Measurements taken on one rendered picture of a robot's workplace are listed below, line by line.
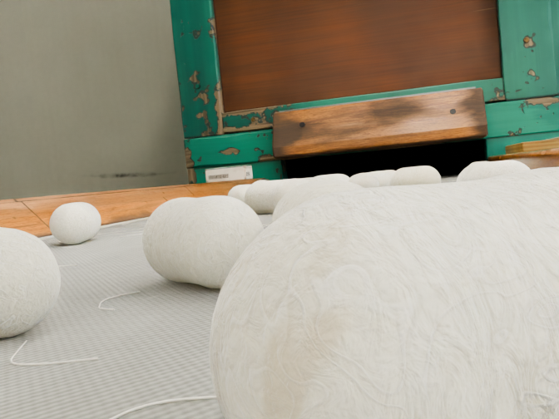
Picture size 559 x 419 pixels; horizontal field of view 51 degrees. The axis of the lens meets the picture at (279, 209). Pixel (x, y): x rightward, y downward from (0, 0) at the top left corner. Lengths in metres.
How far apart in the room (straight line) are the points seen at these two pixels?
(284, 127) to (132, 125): 1.10
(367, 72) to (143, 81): 1.11
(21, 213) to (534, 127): 0.71
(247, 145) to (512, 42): 0.41
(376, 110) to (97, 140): 1.26
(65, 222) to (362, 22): 0.72
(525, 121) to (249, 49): 0.42
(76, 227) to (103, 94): 1.69
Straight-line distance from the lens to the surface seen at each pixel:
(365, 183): 0.45
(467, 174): 0.26
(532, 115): 0.91
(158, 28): 1.93
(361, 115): 0.86
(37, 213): 0.39
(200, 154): 0.96
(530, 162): 0.54
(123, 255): 0.22
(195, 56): 0.98
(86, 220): 0.29
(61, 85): 2.04
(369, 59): 0.93
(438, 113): 0.85
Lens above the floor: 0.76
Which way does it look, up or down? 3 degrees down
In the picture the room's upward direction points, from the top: 5 degrees counter-clockwise
